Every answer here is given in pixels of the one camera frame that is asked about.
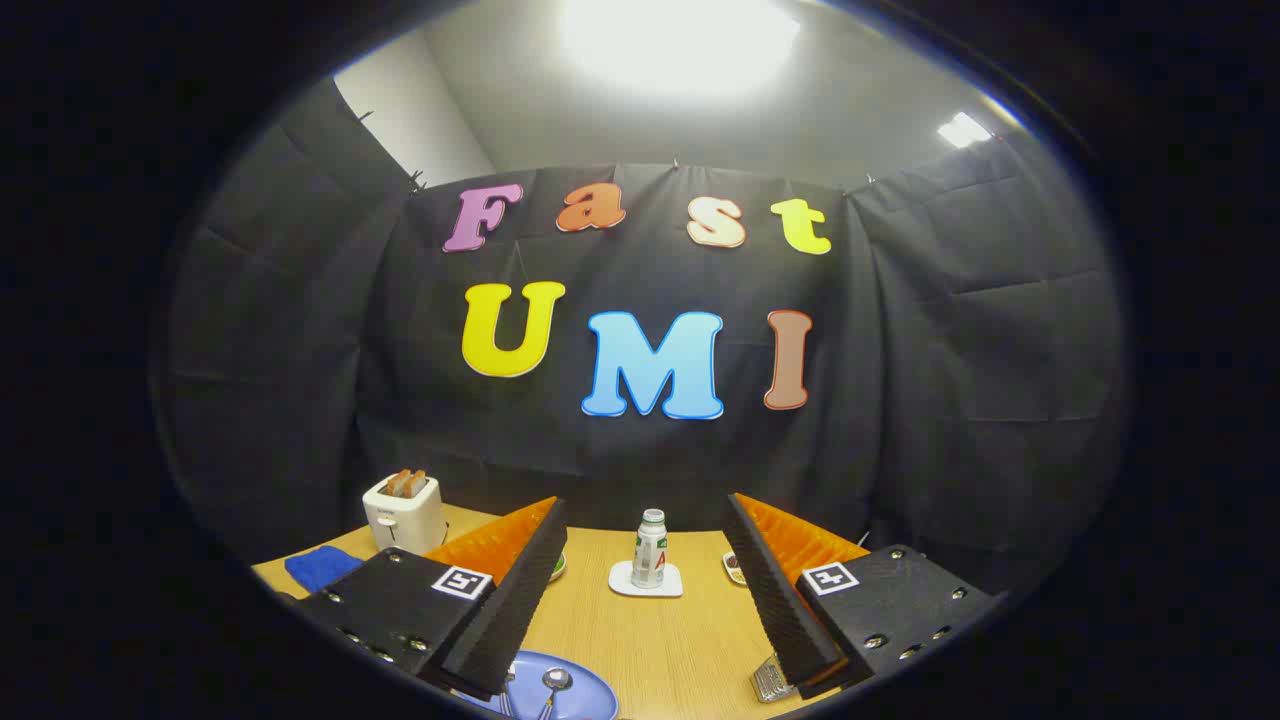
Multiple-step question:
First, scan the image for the white and green drink bottle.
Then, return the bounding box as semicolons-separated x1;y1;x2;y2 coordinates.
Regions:
631;508;668;590

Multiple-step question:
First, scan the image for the white toaster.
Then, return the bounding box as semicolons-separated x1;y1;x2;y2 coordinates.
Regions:
362;472;448;557

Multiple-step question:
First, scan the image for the blue folded cloth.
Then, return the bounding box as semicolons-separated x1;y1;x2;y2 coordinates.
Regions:
284;545;364;593

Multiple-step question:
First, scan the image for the spoon with blue checked handle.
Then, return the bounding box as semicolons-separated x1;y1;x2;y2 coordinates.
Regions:
535;668;574;720

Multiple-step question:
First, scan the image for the blue round plate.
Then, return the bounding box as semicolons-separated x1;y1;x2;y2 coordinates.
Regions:
455;650;621;720

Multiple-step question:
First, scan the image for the large ceiling light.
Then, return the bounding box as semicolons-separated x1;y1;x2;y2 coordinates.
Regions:
560;0;801;101

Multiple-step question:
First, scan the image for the small ceiling light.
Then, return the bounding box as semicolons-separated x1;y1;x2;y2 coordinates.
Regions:
937;112;993;149

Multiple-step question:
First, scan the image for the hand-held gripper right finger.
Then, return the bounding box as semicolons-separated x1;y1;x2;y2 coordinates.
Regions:
722;492;1006;699

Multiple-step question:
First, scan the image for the white square coaster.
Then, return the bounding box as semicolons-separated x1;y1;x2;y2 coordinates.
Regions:
608;560;685;599

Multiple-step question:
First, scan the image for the metal wire cutlery basket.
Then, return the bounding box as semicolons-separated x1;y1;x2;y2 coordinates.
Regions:
750;655;801;704

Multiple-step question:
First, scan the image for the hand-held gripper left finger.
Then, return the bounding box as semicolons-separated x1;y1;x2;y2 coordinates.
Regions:
290;497;568;701

